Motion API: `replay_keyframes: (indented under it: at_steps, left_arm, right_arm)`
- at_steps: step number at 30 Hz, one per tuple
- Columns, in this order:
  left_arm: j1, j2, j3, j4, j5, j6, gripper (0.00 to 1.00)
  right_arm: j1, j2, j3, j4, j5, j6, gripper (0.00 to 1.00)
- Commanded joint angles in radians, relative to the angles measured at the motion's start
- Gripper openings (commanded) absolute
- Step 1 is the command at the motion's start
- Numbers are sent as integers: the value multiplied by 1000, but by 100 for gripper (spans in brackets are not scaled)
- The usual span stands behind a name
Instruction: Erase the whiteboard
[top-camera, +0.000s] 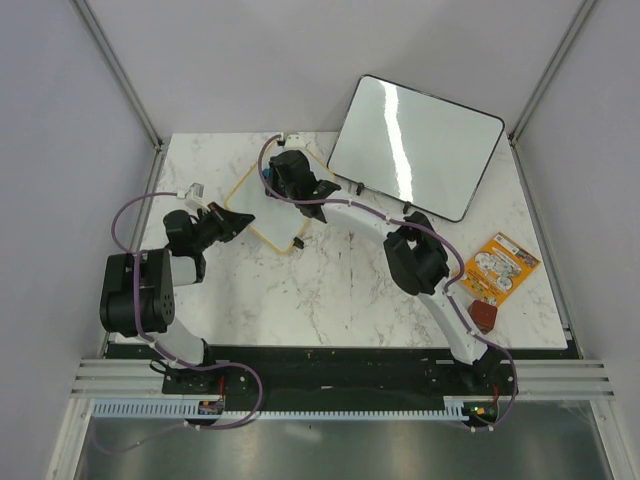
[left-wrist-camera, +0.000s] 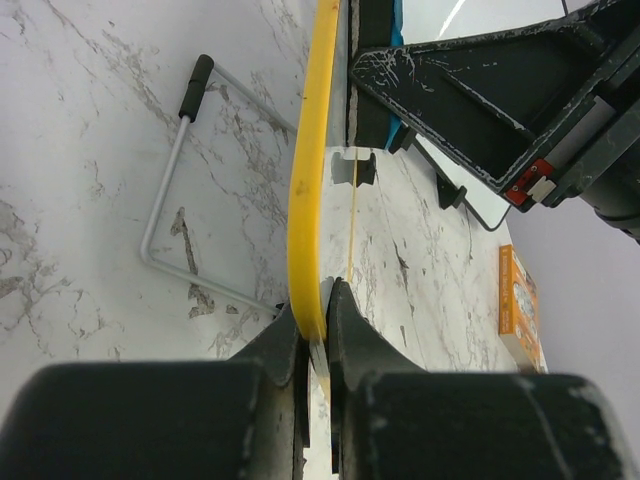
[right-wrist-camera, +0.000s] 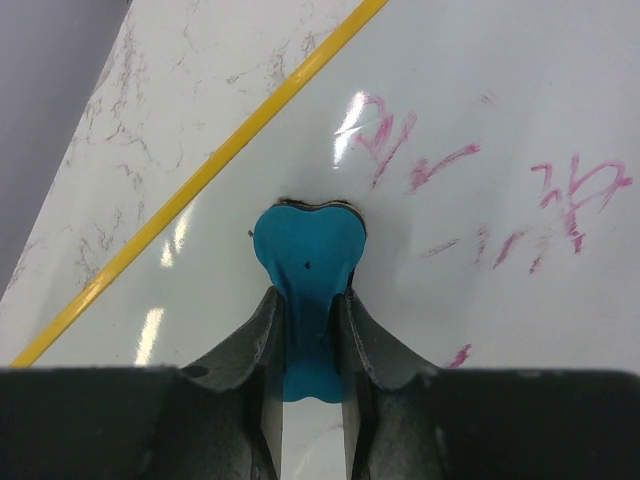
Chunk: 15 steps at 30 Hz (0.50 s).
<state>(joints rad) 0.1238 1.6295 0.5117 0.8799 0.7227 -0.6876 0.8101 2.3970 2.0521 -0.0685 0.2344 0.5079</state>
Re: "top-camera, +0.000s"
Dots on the white slotted cable duct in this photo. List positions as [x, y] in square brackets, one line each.
[201, 410]

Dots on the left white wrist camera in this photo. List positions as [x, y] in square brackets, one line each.
[193, 197]

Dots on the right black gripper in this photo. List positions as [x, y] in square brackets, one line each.
[310, 195]

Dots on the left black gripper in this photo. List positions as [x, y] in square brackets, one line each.
[232, 224]

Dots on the small brown box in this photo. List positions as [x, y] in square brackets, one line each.
[483, 315]

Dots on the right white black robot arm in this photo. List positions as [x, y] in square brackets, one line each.
[416, 256]

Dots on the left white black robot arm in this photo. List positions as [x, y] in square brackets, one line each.
[138, 294]

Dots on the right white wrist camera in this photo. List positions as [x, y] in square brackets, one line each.
[291, 140]

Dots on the aluminium frame rail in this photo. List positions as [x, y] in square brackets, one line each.
[115, 378]

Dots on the black framed large whiteboard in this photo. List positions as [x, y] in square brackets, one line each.
[414, 147]

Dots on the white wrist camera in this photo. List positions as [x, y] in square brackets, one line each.
[193, 197]
[291, 140]

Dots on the yellow framed small whiteboard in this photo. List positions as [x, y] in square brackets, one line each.
[276, 223]

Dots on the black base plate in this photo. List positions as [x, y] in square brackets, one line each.
[252, 376]

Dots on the orange product card package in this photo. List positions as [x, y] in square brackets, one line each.
[497, 269]

